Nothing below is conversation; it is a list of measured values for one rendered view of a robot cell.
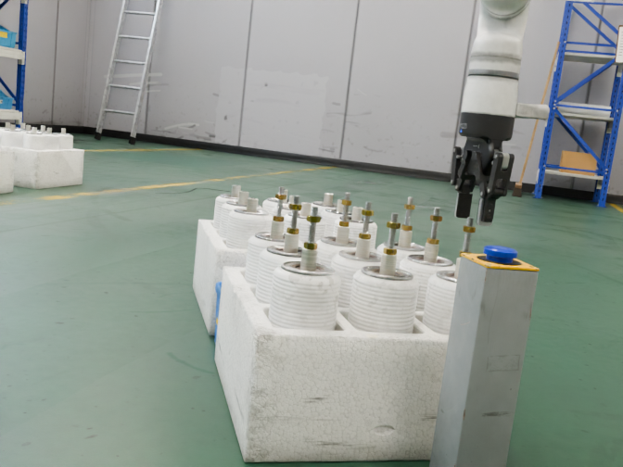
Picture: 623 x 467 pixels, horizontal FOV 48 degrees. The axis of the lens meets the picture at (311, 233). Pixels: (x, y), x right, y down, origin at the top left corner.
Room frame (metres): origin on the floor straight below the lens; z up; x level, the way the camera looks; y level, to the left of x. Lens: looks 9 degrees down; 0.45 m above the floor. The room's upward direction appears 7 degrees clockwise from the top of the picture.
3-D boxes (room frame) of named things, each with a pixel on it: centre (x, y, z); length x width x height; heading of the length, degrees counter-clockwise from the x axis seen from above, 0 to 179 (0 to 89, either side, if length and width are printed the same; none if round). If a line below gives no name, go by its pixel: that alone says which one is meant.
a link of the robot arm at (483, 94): (1.01, -0.25, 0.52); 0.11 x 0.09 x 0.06; 106
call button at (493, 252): (0.84, -0.23, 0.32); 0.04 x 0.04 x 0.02
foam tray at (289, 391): (1.10, -0.08, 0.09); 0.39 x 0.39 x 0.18; 15
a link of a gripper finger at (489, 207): (0.96, -0.24, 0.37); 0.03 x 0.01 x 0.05; 16
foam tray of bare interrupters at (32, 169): (3.45, 1.45, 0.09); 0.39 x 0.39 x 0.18; 77
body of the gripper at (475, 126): (1.01, -0.23, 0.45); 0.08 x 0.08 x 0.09
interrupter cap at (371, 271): (0.99, -0.11, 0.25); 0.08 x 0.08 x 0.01
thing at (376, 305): (0.99, -0.11, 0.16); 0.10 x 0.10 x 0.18
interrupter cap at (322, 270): (0.96, 0.00, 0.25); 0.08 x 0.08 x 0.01
